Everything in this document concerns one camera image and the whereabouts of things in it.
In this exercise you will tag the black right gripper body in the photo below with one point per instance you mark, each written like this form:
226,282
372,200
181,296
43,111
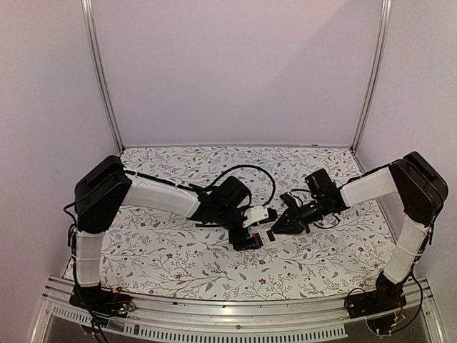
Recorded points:
296,216

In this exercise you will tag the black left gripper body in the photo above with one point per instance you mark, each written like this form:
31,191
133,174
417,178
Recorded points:
235,239

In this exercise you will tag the white red remote control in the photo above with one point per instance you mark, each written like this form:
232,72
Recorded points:
267,237

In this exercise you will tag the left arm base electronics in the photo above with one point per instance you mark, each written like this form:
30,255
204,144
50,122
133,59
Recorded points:
102,304

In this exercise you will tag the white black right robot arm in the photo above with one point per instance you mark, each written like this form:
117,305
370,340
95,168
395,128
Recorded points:
410,182

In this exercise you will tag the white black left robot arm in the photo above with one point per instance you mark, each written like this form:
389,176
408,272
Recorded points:
110,186

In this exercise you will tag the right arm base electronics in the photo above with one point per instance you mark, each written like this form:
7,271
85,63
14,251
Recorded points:
386,296

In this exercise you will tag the floral patterned table mat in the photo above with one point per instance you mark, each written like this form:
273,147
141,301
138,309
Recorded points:
161,254

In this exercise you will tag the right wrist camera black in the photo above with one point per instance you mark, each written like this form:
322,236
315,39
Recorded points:
289,201

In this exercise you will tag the aluminium front rail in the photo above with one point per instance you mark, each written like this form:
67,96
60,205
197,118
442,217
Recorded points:
163,319

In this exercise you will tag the aluminium right frame post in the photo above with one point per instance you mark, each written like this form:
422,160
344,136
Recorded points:
380,45

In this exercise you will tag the aluminium frame post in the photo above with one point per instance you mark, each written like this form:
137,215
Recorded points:
96,56
380,45

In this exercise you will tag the aluminium left frame post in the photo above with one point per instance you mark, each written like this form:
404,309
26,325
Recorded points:
96,56

